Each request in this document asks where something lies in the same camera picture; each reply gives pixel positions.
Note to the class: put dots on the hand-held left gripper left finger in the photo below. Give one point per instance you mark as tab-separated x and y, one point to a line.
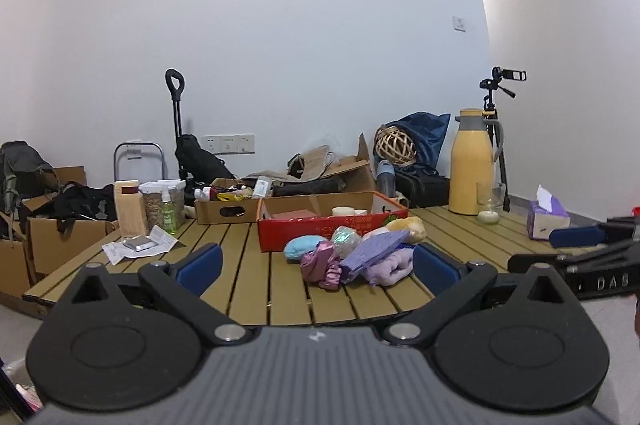
200	265

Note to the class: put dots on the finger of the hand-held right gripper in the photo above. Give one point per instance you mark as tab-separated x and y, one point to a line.
535	262
575	236

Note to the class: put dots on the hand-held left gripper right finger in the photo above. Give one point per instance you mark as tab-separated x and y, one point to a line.
435	265

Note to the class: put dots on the blue purple tissue packet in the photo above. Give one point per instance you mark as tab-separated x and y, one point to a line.
547	217

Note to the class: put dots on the lilac fluffy towel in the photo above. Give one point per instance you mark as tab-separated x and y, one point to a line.
390	270

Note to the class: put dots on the green white sponge ball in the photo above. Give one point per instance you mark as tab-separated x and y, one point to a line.
345	240

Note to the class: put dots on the light blue soft pad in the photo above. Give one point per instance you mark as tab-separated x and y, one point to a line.
300	247

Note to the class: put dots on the red cardboard box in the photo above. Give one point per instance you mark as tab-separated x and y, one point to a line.
300	235

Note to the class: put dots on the pink satin scrunchie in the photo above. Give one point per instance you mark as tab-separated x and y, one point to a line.
320	265

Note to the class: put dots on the small brown cardboard box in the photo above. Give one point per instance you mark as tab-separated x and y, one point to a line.
210	211

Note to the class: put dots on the green spray bottle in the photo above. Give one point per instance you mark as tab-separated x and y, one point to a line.
168	215

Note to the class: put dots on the silver phone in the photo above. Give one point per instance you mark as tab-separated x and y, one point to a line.
140	244

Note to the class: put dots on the glass candle cup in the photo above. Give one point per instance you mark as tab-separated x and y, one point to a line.
490	210

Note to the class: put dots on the white bottle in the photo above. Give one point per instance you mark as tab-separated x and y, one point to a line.
200	194

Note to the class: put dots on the grain filled jar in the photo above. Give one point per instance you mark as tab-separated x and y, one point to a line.
151	207

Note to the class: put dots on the black case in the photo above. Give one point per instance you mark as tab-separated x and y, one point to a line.
425	190

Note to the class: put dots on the yellow snack packet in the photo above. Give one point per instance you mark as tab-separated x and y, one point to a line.
232	196

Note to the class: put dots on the white paper sheets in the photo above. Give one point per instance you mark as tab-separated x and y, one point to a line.
115	251

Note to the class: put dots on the wooden box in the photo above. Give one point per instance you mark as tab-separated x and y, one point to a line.
130	210

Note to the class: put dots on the white roll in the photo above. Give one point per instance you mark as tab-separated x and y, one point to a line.
342	211
361	212

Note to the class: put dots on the white labelled pack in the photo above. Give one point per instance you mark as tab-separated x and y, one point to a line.
260	189

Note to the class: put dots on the blue water bottle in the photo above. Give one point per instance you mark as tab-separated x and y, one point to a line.
385	177

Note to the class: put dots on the black trolley bag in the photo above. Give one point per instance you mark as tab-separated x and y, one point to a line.
197	160

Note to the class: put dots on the yellow thermos jug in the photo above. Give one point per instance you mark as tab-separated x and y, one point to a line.
470	165

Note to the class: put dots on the red brown book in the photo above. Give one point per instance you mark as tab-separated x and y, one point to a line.
295	215

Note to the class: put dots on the large brown cardboard box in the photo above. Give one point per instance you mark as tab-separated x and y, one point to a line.
357	172

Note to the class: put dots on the wicker ball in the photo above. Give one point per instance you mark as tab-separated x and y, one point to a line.
395	145

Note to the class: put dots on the black cloth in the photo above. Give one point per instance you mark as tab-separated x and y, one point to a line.
305	189

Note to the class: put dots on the dark blue cloth bag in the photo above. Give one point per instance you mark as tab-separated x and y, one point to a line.
430	135

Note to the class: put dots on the black tripod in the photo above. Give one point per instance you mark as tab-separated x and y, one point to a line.
489	97

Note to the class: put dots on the grey backpack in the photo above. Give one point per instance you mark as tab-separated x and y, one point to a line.
20	175

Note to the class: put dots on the white wall socket panel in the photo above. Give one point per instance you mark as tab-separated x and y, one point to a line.
229	143

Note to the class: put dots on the metal tube frame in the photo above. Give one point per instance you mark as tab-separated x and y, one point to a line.
140	143

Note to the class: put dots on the black camera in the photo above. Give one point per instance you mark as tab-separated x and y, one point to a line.
512	75

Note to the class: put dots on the white wall switch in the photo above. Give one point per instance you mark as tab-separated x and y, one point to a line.
459	23

